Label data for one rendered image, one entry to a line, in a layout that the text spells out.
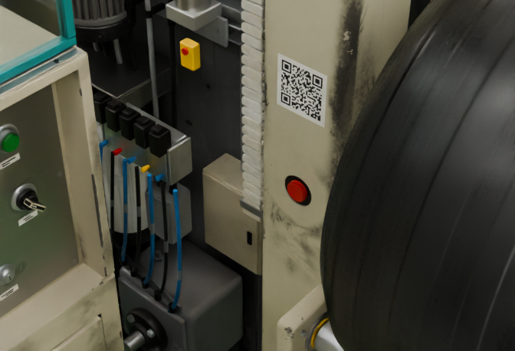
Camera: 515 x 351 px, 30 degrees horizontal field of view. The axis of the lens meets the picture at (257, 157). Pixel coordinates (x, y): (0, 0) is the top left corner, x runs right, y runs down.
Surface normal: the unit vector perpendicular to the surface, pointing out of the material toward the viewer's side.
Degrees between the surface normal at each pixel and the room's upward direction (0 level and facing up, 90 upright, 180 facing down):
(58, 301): 0
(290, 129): 90
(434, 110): 45
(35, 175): 90
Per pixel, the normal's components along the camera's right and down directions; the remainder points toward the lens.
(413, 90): -0.63, -0.35
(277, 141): -0.66, 0.47
